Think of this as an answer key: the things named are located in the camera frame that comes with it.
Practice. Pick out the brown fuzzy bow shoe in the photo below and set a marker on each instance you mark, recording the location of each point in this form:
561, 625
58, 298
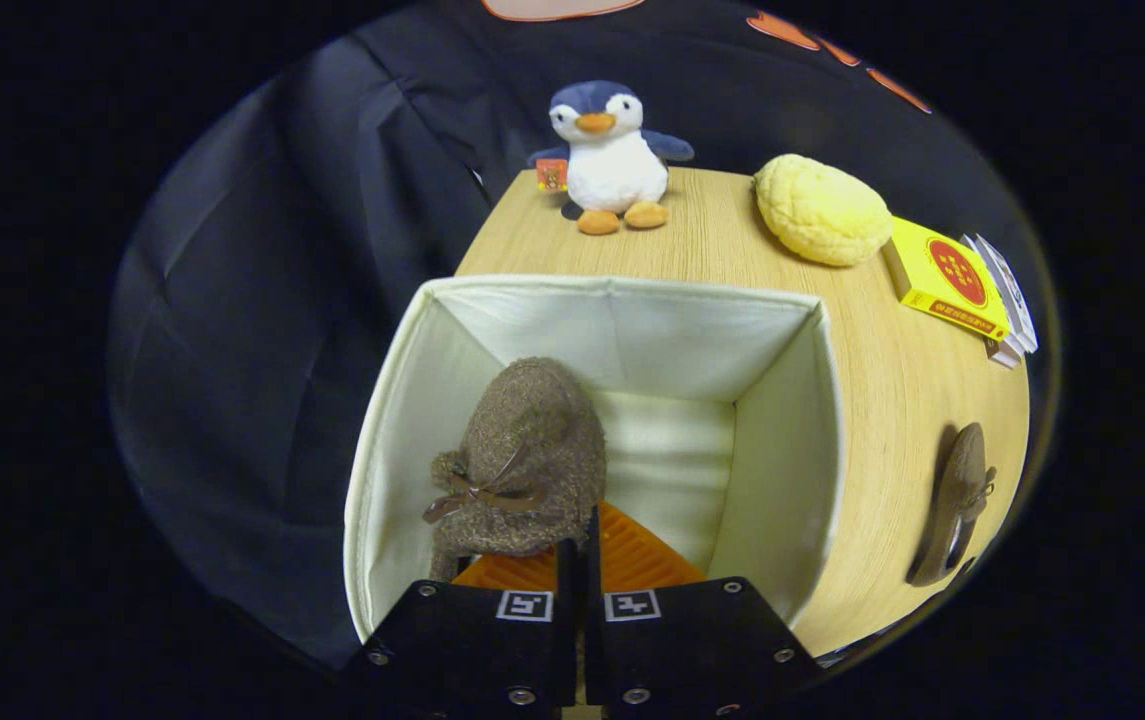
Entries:
532, 450
957, 500

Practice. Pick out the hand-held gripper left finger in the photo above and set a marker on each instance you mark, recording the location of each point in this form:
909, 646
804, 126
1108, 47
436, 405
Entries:
492, 650

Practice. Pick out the yellow book with red circle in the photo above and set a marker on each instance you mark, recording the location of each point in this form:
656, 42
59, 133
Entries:
942, 280

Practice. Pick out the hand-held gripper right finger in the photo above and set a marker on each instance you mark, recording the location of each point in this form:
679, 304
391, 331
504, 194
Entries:
682, 650

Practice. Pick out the white illustrated book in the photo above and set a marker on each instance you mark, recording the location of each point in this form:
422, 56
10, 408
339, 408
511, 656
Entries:
1014, 295

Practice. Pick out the plain white book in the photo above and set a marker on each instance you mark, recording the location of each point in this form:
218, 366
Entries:
1004, 356

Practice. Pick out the burlap storage box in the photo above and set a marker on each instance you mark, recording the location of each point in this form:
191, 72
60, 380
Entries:
672, 340

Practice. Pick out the blue white penguin plush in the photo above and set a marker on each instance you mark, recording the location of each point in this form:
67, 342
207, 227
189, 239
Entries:
612, 160

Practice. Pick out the yellow bread plush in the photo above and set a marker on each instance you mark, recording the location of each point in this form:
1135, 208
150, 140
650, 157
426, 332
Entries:
822, 210

